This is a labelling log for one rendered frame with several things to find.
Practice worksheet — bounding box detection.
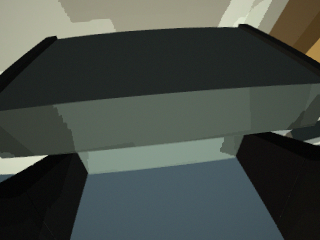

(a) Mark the tan wooden floor panel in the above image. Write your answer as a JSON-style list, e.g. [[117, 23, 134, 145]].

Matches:
[[269, 0, 320, 63]]

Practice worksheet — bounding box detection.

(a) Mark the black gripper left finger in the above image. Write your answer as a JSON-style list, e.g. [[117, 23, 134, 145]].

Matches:
[[0, 152, 88, 240]]

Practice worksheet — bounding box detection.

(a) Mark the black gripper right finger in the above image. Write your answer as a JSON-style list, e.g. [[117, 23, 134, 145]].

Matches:
[[236, 132, 320, 240]]

